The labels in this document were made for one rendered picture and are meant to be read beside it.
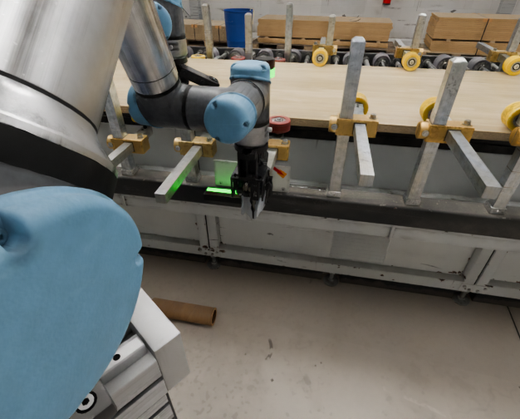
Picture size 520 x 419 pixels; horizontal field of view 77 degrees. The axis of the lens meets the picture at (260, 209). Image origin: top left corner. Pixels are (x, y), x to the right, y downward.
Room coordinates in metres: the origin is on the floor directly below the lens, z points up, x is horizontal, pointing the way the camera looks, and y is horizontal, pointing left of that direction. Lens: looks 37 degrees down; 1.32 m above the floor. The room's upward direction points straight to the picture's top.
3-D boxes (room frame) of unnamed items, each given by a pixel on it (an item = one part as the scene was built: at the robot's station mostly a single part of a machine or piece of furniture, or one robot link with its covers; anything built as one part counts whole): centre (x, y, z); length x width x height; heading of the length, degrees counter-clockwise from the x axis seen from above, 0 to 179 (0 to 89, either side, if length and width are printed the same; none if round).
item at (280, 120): (1.06, -0.06, 0.85); 0.08 x 0.08 x 0.11
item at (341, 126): (0.92, -0.27, 0.95); 0.13 x 0.06 x 0.05; 79
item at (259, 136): (0.63, 0.02, 1.05); 0.08 x 0.08 x 0.05
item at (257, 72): (0.63, 0.02, 1.12); 0.09 x 0.08 x 0.11; 167
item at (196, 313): (0.92, 0.36, 0.04); 0.30 x 0.08 x 0.08; 79
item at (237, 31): (6.88, 0.38, 0.36); 0.59 x 0.57 x 0.73; 165
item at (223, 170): (0.95, 0.03, 0.75); 0.26 x 0.01 x 0.10; 79
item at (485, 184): (0.80, -0.52, 0.95); 0.50 x 0.04 x 0.04; 169
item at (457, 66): (0.87, -0.50, 0.90); 0.03 x 0.03 x 0.48; 79
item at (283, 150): (0.96, -0.03, 0.85); 0.13 x 0.06 x 0.05; 79
